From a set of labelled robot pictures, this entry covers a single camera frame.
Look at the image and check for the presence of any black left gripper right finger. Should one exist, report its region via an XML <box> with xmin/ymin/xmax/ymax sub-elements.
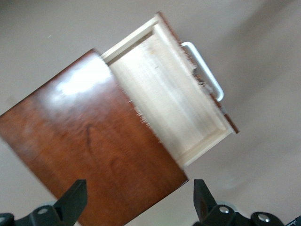
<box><xmin>193</xmin><ymin>178</ymin><xmax>250</xmax><ymax>226</ymax></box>

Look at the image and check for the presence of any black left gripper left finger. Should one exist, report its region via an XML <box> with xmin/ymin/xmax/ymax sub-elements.
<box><xmin>14</xmin><ymin>178</ymin><xmax>88</xmax><ymax>226</ymax></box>

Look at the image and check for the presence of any wooden drawer with white handle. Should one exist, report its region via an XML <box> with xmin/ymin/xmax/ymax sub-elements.
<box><xmin>100</xmin><ymin>11</ymin><xmax>240</xmax><ymax>169</ymax></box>

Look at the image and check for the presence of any dark brown wooden cabinet box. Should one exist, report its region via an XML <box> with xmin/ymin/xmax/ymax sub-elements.
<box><xmin>0</xmin><ymin>48</ymin><xmax>189</xmax><ymax>226</ymax></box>

